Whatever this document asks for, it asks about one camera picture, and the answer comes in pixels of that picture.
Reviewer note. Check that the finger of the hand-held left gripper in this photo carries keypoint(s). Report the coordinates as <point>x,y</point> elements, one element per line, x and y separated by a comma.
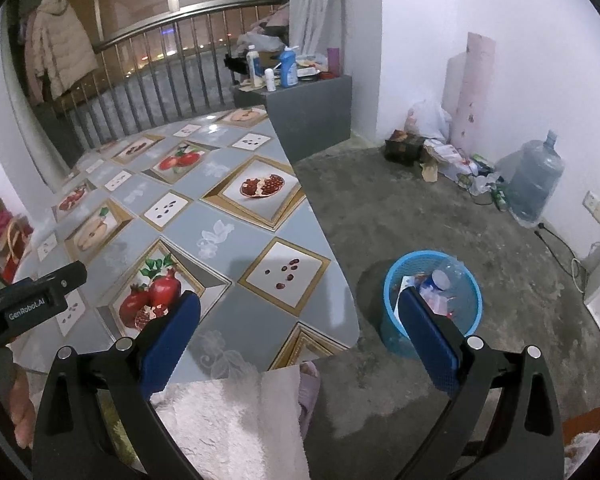
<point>62,277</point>

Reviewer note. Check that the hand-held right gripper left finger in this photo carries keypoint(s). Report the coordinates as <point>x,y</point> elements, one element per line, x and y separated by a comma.
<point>172,340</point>

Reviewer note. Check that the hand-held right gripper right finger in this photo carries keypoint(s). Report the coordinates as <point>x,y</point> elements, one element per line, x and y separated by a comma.
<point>430,340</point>

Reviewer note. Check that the blue plastic basket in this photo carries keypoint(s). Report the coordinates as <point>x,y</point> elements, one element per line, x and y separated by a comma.
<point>390,310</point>

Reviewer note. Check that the blue label plastic bottle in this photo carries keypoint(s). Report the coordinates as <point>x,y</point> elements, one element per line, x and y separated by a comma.
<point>432,285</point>

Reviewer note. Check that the clear plastic bottle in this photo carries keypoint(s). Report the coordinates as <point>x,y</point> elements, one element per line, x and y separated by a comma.
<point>457,280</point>

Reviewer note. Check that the person's left hand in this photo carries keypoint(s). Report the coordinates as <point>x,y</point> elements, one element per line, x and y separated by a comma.
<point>22,405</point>

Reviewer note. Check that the pile of colourful bags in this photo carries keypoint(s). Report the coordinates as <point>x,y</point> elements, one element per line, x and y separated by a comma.
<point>0,240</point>

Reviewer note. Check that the white fuzzy blanket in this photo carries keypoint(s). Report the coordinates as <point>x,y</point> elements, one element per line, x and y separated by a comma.
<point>220,425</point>

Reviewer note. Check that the pink slipper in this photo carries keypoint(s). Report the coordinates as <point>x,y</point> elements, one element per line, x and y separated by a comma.
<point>309,392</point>

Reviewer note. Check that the fruit print tablecloth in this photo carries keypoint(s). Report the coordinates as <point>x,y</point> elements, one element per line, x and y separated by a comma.
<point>195,210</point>

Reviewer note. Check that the green bottle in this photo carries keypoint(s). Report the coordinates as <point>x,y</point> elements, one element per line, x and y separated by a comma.
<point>500,199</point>

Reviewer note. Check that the brown paper piece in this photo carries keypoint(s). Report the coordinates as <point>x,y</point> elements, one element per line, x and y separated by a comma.
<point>431,170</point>

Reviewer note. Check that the pile of papers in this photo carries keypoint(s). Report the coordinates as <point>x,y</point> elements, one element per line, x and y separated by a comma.
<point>455,160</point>

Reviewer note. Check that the large water jug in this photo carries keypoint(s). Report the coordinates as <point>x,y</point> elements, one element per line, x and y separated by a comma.
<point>535,180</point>

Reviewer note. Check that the dark box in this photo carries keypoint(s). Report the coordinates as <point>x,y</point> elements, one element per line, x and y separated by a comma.
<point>404,147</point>

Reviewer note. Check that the beige padded jacket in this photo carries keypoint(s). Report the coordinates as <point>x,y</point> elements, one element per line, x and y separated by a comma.
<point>60,55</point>

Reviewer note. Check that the grey cabinet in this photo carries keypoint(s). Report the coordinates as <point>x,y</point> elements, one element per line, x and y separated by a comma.
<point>310,120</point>

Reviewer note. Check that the small white bottle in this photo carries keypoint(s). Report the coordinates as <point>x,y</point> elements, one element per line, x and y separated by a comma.
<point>270,81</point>

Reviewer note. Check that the tall white bottle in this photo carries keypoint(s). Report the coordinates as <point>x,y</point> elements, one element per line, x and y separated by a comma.
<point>253,65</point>

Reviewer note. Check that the metal railing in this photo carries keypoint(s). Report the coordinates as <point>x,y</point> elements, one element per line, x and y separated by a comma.
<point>190,16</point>

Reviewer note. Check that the blue lotion bottle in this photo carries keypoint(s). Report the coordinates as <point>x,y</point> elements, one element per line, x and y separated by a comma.
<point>288,67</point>

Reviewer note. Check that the purple cup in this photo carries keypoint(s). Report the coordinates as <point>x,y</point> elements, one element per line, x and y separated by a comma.
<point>333,60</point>

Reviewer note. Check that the white curtain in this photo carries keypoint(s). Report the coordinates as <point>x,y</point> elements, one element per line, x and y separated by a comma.
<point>315,5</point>

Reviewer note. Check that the wall socket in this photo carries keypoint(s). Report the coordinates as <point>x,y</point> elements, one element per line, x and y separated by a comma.
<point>597,207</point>

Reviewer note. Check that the pink board against wall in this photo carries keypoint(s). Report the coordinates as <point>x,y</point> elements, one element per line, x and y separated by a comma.
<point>475,90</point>

